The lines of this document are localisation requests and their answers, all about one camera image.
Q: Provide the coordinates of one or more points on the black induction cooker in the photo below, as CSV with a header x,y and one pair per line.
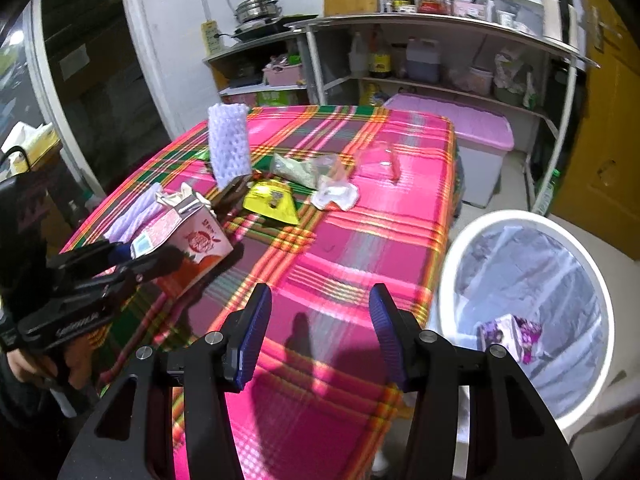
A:
x,y
260,30

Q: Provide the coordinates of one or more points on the crumpled clear plastic film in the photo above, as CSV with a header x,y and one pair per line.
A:
x,y
334,166

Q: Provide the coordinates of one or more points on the white plastic jug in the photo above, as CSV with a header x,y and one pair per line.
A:
x,y
357,54

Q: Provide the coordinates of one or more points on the dark soy sauce bottle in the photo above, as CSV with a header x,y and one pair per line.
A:
x,y
380,57

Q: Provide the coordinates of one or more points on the person's left forearm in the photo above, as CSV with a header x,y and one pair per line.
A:
x,y
22,425

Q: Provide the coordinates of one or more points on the pink juice carton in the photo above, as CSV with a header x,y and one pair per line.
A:
x,y
200,245

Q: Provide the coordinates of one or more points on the crumpled plastic bags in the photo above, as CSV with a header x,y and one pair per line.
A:
x,y
512,67

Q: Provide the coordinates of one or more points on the person's left hand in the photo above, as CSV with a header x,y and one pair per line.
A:
x,y
80,362

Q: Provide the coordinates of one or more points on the red jar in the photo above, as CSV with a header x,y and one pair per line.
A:
x,y
428,3

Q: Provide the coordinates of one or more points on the round plastic food container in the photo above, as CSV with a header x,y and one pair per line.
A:
x,y
475,80

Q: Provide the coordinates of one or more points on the wall power strip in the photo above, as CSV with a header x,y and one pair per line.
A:
x,y
212,36

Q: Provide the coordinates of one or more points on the clear plastic container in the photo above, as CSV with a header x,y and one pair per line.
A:
x,y
515,10

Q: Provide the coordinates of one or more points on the clear plastic bag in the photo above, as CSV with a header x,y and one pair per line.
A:
x,y
295,167

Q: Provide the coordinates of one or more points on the black thermos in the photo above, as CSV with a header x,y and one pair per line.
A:
x,y
569,12

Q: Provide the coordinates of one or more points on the green plastic bottle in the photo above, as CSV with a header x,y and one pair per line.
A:
x,y
546,194

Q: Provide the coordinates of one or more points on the large metal shelf rack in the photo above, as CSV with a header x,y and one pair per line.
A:
x,y
450,27

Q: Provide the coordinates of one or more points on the white foam fruit net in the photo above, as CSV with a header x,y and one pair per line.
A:
x,y
229,145
127,220

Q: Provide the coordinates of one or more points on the yellow wrapper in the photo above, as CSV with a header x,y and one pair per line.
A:
x,y
272,205

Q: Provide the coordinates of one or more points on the small metal shelf rack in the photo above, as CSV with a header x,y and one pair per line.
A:
x,y
240,52

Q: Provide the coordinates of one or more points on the small glass jar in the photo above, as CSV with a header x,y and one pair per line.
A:
x,y
446,6

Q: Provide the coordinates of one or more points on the white round trash bin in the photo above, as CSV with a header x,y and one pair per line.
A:
x,y
445,310

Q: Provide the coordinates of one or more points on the green printed box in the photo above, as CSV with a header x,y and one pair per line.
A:
x,y
275,97

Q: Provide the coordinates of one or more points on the pink plaid tablecloth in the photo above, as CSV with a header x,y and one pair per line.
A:
x,y
340,260

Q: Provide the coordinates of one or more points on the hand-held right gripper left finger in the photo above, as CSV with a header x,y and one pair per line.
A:
x,y
255,330

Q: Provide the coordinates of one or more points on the clear pink plastic wrapper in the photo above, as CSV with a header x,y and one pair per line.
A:
x,y
380,157

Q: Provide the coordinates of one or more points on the grey plastic bin liner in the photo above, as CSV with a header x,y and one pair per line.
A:
x,y
540,270

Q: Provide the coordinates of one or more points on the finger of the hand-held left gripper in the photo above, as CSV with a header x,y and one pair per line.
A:
x,y
119,252
150,267

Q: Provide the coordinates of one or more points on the purple liquid jug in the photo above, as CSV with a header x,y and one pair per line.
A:
x,y
422,61

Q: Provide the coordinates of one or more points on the white thermos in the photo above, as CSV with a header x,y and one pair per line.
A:
x,y
552,19

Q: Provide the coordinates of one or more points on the yellow wooden door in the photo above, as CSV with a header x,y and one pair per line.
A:
x,y
600,160

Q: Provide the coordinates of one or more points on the crumpled white tissue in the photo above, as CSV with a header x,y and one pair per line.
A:
x,y
335,196

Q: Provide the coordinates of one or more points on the steel pot with lid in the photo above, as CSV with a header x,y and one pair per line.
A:
x,y
257,8

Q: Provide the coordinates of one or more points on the pink plastic basket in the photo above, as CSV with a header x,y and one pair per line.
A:
x,y
282,74

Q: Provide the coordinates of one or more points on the pink lid storage box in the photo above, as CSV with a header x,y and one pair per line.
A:
x,y
465,135

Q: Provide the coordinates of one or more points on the tissue box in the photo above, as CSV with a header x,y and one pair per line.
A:
x,y
30,140

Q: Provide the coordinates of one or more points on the dark brown wrapper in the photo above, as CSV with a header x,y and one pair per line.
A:
x,y
232,191

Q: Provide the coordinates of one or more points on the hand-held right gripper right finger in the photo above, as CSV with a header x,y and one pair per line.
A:
x,y
385,335

